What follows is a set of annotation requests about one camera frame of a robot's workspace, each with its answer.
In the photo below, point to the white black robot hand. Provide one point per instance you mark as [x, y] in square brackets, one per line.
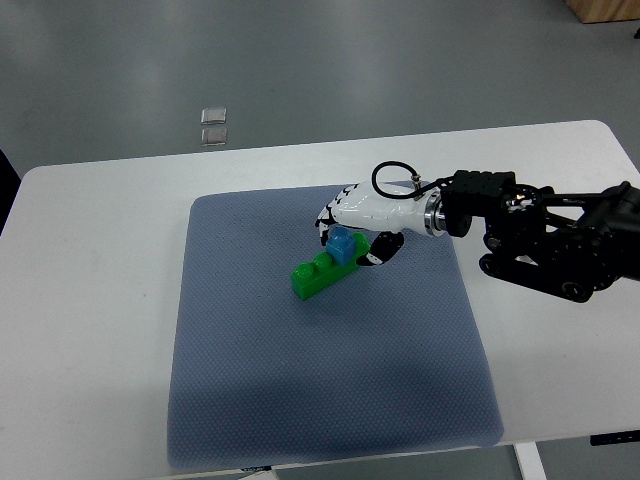
[359, 206]

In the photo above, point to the small blue block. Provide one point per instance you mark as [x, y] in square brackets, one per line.
[341, 245]

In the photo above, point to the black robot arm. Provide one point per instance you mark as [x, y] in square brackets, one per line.
[565, 245]

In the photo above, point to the long green block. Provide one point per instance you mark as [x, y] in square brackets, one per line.
[309, 278]

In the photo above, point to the blue-grey mesh mat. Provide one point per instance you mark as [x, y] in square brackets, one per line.
[387, 360]

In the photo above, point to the lower metal floor plate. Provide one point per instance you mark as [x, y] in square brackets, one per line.
[214, 136]

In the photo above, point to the metal floor plate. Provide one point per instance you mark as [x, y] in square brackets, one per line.
[214, 136]
[213, 115]

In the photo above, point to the upper metal floor plate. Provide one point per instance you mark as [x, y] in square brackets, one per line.
[213, 115]

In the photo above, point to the wooden box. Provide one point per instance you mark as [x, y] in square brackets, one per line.
[603, 11]

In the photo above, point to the white table leg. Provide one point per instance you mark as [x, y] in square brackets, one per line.
[529, 461]

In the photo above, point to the black table control panel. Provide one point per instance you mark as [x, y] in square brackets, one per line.
[615, 438]

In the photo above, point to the person in black clothes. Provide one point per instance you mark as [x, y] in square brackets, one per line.
[10, 182]

